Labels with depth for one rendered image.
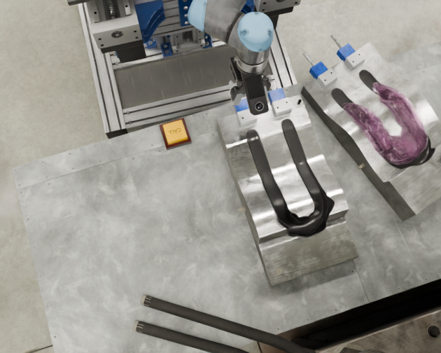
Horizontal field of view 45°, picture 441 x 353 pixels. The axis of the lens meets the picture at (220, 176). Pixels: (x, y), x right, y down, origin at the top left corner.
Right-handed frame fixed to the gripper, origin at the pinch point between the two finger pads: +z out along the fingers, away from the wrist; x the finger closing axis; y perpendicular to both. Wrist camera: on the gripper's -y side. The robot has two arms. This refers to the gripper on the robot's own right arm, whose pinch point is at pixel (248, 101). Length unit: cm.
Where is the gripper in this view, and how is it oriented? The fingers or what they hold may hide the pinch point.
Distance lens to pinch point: 147.7
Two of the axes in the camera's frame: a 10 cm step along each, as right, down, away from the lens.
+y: -3.1, -9.2, 2.4
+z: -0.2, 2.6, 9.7
